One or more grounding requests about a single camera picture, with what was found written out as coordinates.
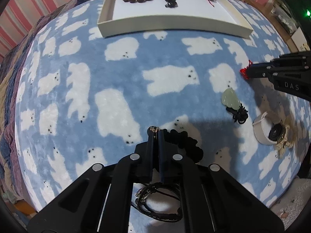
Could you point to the black scrunchie with charm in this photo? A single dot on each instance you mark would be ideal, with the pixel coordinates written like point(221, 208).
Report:
point(192, 145)

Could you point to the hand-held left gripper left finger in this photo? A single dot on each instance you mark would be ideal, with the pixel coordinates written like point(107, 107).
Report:
point(151, 150)

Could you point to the white shallow tray box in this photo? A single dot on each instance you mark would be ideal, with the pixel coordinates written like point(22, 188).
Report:
point(182, 9)

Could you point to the wooden side board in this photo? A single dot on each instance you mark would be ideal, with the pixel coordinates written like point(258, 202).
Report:
point(267, 12)

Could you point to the blue bear-print blanket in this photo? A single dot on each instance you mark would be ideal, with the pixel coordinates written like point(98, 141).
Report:
point(121, 77)

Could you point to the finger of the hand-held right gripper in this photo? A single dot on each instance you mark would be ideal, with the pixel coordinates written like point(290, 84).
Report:
point(286, 63)
point(289, 85)

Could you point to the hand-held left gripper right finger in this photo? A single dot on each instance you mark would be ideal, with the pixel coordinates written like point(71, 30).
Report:
point(164, 155)

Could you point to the watch with white band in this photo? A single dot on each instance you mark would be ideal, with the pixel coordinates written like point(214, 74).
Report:
point(261, 128)

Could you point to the cream frilly scrunchie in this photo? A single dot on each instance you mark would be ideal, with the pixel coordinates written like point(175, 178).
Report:
point(280, 150)

